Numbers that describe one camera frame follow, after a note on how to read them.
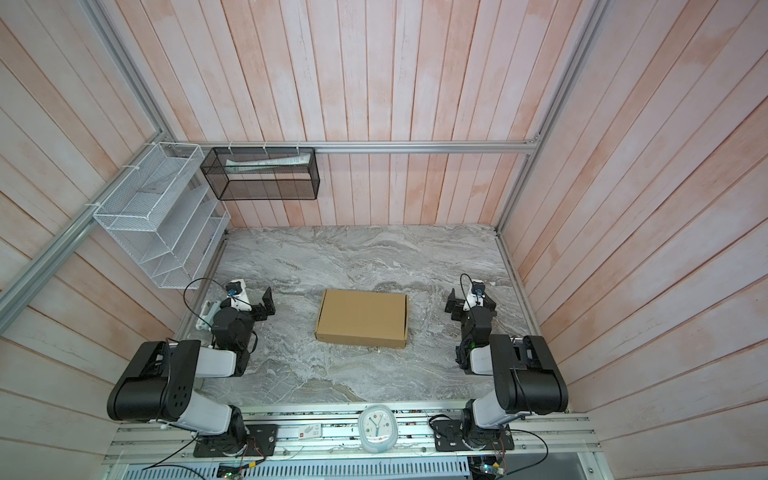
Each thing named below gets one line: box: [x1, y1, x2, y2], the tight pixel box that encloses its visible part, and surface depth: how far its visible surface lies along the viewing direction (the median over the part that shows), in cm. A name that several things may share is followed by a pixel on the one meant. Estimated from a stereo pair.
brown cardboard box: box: [314, 289, 409, 349], surface depth 91 cm
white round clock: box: [358, 404, 398, 453], surface depth 75 cm
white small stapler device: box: [195, 300, 221, 331], surface depth 97 cm
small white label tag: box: [298, 423, 322, 439], surface depth 76 cm
